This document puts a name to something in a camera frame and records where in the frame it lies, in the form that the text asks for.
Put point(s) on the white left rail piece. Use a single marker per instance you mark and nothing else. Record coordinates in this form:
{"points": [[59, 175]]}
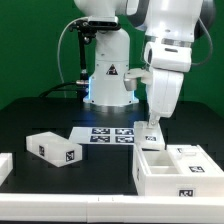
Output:
{"points": [[6, 166]]}

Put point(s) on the white cabinet drawer box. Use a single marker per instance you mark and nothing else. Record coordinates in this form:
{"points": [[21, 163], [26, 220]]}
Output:
{"points": [[54, 149]]}

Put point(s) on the large white cabinet body box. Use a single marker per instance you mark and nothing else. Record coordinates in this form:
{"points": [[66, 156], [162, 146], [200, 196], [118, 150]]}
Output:
{"points": [[154, 174]]}

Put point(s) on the small white cabinet panel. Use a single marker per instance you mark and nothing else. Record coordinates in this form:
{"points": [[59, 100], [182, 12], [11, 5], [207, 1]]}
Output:
{"points": [[148, 137]]}

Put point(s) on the black camera on stand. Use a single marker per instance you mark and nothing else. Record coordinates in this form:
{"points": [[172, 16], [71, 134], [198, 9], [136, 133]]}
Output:
{"points": [[87, 29]]}

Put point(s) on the white marker sheet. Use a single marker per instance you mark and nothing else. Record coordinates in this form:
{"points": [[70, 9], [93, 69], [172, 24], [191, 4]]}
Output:
{"points": [[102, 135]]}

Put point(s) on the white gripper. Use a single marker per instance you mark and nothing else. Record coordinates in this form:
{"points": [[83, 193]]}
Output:
{"points": [[162, 94]]}

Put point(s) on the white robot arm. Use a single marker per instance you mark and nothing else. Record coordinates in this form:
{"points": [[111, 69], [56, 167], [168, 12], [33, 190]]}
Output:
{"points": [[149, 40]]}

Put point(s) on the white front rail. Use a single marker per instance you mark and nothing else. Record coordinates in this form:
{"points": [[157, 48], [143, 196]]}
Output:
{"points": [[111, 208]]}

